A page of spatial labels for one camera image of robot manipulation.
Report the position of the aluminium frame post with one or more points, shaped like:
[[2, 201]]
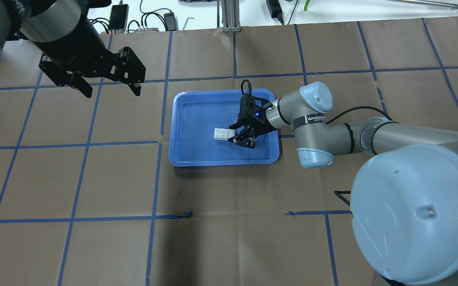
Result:
[[228, 14]]

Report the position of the black smartphone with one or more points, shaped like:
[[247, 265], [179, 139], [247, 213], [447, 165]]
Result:
[[118, 17]]

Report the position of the black power adapter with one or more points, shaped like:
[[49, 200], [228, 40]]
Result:
[[170, 21]]

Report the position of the white block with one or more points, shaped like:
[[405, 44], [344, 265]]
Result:
[[220, 134], [229, 134]]

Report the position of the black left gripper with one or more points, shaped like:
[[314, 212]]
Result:
[[74, 44]]

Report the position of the black power brick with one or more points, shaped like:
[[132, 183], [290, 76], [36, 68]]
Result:
[[275, 10]]

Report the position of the blue plastic tray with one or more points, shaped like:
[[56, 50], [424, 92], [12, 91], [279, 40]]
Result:
[[196, 115]]

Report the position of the green handled reacher grabber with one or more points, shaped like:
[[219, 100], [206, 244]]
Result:
[[423, 7]]

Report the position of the usb hub with cables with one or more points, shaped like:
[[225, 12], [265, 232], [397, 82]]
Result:
[[138, 29]]

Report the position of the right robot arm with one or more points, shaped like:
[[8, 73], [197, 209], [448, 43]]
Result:
[[404, 199]]

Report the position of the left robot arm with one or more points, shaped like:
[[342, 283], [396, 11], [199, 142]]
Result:
[[43, 20]]

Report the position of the brown paper table cover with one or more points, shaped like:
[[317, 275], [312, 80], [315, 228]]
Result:
[[88, 196]]

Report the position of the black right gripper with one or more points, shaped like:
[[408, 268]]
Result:
[[259, 125]]

